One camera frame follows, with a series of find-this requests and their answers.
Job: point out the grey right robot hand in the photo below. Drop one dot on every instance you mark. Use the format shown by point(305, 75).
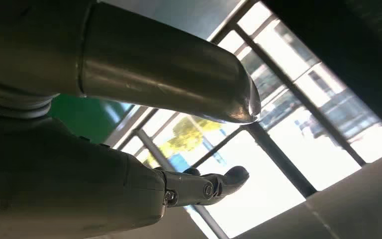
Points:
point(128, 66)

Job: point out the green conveyor belt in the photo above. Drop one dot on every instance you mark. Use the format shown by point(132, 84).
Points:
point(82, 118)

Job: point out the dark window frame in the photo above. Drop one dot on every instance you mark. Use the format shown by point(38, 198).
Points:
point(276, 155)

